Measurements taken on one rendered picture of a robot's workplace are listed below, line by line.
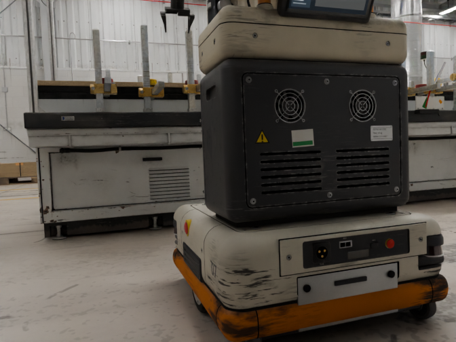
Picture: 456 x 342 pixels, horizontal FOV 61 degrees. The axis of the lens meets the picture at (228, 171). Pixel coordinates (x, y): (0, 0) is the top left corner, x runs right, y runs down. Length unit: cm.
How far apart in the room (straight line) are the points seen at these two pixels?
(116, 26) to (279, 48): 889
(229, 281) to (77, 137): 150
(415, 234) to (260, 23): 65
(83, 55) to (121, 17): 126
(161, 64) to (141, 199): 743
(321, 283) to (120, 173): 169
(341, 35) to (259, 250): 58
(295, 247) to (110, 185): 169
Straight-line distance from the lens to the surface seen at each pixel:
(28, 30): 227
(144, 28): 228
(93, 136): 218
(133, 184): 242
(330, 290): 97
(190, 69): 226
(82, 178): 241
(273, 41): 97
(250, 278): 87
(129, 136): 219
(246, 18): 96
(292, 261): 89
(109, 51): 962
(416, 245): 109
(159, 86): 196
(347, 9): 108
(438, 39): 1404
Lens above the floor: 47
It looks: 3 degrees down
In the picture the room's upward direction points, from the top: 2 degrees counter-clockwise
